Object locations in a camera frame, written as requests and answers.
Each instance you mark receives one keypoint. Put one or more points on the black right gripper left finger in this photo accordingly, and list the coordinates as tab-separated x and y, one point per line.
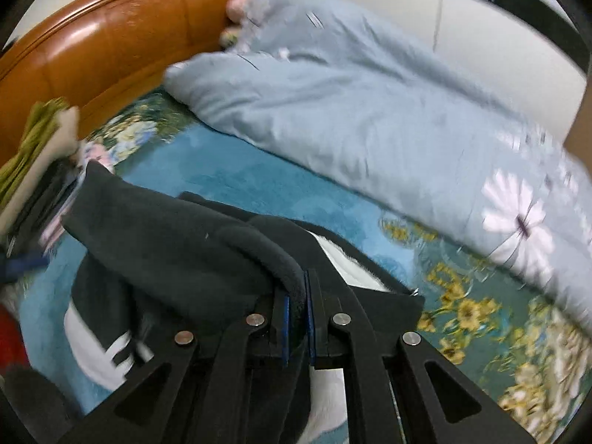
196	392

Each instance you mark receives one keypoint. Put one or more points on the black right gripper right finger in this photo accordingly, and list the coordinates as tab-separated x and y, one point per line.
398	388

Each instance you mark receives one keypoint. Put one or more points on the black and white fleece garment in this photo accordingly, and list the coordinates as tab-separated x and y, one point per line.
155	265

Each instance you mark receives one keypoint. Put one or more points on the stack of folded clothes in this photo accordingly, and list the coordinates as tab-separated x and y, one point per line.
39	185

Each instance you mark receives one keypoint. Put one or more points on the teal floral bed blanket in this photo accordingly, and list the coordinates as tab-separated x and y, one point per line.
513	342

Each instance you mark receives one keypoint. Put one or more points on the light blue floral duvet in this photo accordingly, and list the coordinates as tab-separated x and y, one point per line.
343	92

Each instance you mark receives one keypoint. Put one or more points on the brown wooden headboard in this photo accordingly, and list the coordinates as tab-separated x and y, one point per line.
100	55

